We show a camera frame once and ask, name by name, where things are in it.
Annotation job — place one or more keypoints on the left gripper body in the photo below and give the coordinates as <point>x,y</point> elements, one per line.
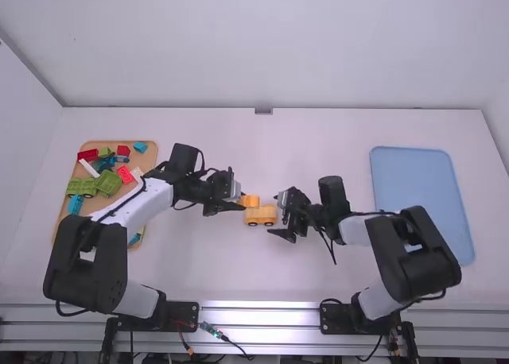
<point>219,185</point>

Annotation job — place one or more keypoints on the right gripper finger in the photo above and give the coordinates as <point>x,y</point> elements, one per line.
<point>286,217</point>
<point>284,235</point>

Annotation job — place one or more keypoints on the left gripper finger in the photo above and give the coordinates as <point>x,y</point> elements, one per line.
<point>222,208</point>

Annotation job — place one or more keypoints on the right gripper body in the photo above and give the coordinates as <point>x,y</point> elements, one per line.
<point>300,213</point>

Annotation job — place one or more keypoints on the yellow toy car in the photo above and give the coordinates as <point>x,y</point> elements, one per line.
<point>264,216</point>

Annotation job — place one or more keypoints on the yellow toy brick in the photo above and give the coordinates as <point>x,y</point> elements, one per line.
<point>250,202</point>

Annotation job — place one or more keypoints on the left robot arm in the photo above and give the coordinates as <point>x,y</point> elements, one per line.
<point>151,197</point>

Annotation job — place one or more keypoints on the tan tray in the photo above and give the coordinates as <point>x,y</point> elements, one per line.
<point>149,157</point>

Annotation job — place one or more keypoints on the white toy brick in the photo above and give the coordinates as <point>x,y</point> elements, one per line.
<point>137,173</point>
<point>87,168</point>

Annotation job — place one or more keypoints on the light blue toy brick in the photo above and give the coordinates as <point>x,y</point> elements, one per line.
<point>75,205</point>
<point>140,148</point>

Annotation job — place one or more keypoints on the silver rails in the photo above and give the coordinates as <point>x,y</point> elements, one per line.
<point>258,320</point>

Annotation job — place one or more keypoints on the red toy brick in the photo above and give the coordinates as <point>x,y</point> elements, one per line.
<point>123,151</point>
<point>87,155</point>
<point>125,175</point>

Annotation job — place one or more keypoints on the large green toy brick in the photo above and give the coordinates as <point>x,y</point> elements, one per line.
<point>108,183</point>

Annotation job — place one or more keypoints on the pile of toy bricks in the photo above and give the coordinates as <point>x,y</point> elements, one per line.
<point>109,163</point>

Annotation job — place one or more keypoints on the blue mat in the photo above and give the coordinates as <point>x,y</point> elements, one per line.
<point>413,177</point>

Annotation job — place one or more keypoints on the green wheeled toy base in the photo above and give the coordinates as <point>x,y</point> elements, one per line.
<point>81,187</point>

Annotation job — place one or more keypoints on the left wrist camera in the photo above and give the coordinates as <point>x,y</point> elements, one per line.
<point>236,190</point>

